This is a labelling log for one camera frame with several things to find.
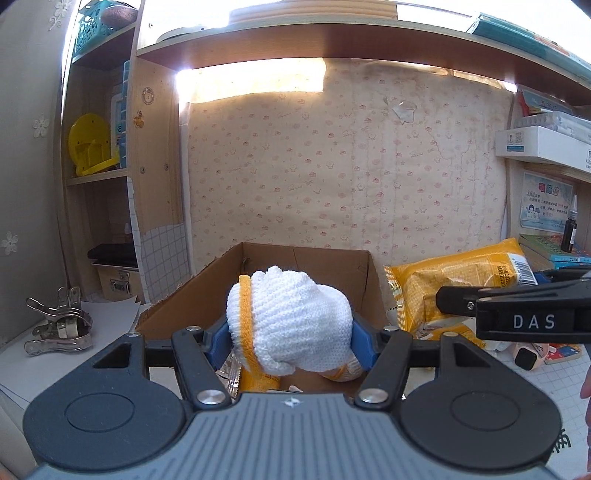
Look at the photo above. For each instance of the clear plastic case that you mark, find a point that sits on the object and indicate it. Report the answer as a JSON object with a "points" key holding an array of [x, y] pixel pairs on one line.
{"points": [[554, 121]]}

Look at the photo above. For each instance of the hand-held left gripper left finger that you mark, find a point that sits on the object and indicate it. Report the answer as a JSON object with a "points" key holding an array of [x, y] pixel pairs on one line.
{"points": [[219, 341]]}

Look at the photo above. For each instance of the white printed paper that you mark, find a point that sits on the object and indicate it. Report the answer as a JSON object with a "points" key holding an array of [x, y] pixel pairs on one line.
{"points": [[565, 445]]}

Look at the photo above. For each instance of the green cover book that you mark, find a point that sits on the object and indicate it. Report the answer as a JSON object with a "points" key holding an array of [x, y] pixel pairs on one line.
{"points": [[540, 242]]}

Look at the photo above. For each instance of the teal book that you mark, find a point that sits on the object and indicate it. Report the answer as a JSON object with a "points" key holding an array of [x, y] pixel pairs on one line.
{"points": [[521, 34]]}

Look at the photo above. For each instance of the person's right hand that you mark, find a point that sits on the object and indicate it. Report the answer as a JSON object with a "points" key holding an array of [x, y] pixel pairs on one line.
{"points": [[586, 397]]}

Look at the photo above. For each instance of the beige latch box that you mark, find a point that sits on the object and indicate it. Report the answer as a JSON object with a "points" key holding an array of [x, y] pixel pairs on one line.
{"points": [[115, 281]]}

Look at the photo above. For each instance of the wooden desk hutch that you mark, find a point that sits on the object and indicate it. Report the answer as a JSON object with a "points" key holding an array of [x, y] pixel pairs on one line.
{"points": [[157, 184]]}

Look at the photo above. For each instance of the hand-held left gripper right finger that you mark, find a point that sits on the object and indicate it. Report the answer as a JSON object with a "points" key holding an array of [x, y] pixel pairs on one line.
{"points": [[362, 344]]}

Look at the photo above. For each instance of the white flat box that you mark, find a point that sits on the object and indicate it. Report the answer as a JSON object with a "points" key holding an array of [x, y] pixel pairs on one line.
{"points": [[540, 143]]}

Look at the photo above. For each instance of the colourful booklet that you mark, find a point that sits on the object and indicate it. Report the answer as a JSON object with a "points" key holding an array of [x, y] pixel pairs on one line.
{"points": [[565, 353]]}

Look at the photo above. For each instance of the brown cardboard box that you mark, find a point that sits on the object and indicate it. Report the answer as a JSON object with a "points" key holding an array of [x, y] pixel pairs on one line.
{"points": [[184, 300]]}

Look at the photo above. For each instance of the floral lace curtain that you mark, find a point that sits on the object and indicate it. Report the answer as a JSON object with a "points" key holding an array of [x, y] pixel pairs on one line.
{"points": [[27, 184]]}

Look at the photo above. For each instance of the pink child smartwatch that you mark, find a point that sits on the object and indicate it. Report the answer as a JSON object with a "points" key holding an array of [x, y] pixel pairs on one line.
{"points": [[526, 357]]}

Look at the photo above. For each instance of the blue book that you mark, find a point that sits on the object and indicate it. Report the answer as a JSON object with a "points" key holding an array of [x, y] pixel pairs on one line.
{"points": [[575, 266], [572, 260]]}

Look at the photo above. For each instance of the brown bowl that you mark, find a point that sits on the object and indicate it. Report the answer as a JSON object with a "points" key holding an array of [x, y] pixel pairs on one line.
{"points": [[120, 14]]}

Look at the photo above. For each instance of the grid-patterned desktop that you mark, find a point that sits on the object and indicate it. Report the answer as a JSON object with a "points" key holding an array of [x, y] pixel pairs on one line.
{"points": [[561, 387]]}

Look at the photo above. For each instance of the yellow plastic toy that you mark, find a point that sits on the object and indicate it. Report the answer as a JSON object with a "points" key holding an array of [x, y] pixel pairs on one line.
{"points": [[90, 143]]}

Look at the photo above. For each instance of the light blue cartoon poster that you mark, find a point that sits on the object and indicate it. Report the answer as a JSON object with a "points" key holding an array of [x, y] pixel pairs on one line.
{"points": [[545, 207]]}

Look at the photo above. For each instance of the clear tape scrap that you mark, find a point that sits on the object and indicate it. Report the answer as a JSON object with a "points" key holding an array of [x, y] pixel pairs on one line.
{"points": [[406, 110]]}

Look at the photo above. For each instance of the blue white plastic board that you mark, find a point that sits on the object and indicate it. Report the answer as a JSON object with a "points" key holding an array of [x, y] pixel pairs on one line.
{"points": [[121, 115]]}

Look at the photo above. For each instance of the teal plastic basket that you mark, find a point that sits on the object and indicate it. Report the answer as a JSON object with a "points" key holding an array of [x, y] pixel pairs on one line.
{"points": [[92, 27]]}

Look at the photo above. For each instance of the black pouch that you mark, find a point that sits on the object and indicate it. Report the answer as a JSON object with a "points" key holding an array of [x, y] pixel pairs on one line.
{"points": [[113, 253]]}

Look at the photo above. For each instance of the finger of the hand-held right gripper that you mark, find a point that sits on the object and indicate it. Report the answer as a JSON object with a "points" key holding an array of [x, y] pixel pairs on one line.
{"points": [[455, 300], [563, 276]]}

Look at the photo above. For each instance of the white paper sheets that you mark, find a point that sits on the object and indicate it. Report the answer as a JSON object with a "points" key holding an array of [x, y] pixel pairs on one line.
{"points": [[106, 318]]}

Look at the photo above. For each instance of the steel spring clip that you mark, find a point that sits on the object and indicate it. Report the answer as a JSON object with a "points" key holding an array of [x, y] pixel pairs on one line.
{"points": [[60, 344], [69, 295]]}

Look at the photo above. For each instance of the white round disc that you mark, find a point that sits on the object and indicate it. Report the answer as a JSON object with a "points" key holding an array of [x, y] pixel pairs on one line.
{"points": [[180, 32]]}

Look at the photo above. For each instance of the light blue printed box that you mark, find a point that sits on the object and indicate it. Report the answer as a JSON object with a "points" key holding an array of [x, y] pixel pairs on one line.
{"points": [[549, 104]]}

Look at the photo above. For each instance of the silver foil packet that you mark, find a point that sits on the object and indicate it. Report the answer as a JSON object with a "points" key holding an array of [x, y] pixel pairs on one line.
{"points": [[229, 381]]}

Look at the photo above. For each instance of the yellow snack packet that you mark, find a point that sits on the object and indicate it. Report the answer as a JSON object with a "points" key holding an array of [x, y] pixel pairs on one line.
{"points": [[461, 333], [452, 277], [258, 381]]}

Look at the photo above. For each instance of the black dropper bottle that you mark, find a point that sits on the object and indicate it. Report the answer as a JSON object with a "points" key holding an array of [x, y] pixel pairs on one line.
{"points": [[569, 230]]}

